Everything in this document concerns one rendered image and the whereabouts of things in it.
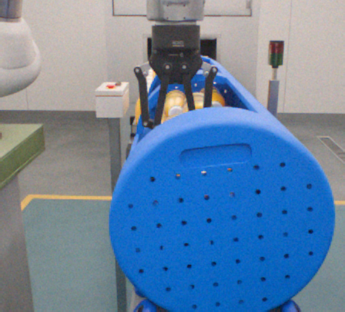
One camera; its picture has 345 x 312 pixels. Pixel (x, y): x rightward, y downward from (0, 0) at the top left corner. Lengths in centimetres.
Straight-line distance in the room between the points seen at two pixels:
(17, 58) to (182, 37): 59
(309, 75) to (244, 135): 525
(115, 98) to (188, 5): 92
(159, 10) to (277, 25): 497
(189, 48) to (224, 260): 31
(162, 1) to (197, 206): 29
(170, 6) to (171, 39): 5
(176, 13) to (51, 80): 526
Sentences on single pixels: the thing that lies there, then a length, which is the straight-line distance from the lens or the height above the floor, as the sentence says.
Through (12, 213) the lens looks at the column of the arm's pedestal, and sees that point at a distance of 116.
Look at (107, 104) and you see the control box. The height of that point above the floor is 105.
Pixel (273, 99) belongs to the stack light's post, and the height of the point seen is 102.
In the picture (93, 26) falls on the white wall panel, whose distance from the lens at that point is 563.
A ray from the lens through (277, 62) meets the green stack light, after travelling 177.
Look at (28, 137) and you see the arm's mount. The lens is 108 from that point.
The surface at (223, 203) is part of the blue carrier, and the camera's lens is 51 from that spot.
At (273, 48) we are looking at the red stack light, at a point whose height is 123.
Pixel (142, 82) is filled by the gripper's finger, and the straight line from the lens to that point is 66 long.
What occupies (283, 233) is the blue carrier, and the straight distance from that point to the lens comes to 55.
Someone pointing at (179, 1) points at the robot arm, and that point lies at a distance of 62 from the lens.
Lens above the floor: 134
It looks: 17 degrees down
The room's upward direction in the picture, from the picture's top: straight up
